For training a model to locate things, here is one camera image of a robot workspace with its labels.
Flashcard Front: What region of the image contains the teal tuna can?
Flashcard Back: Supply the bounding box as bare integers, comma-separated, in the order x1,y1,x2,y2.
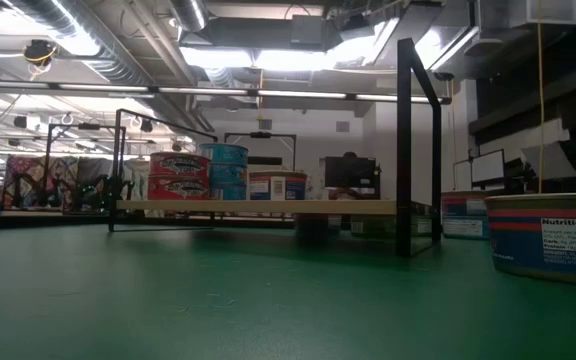
199,143,249,166
209,181,249,201
208,163,249,184

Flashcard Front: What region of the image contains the black monitor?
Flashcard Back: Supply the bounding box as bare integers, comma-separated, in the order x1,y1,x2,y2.
323,152,382,191

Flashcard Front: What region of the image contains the long ceiling tube light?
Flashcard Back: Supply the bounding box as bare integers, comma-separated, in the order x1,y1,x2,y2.
0,79,449,104

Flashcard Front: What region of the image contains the bright ceiling light panel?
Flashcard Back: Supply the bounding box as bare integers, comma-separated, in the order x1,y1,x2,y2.
177,44,384,72

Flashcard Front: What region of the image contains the grey ceiling box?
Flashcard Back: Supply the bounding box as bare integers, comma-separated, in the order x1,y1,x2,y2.
290,13,330,51

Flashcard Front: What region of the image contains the white screen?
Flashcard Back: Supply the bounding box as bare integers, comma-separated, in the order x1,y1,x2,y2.
469,148,507,185

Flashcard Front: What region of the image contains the colourful patterned panel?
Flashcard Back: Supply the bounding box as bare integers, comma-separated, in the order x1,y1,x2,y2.
2,155,80,209

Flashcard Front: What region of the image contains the wooden shelf black wire frame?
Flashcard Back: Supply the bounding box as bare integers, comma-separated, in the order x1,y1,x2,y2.
107,37,444,259

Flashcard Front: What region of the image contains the black gantry frame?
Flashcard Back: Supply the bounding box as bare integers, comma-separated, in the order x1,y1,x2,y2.
42,122,128,211
224,131,298,172

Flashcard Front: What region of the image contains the small silver ventilation duct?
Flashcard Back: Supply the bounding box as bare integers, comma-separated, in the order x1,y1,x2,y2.
167,0,210,32

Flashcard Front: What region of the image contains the black table frame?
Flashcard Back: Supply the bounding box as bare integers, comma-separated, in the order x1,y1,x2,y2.
0,212,297,231

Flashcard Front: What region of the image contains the black yellow cable reel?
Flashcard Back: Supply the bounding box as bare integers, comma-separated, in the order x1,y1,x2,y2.
21,38,58,69

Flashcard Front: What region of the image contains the white ceiling duct box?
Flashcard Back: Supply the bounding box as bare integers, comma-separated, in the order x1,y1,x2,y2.
507,0,576,27

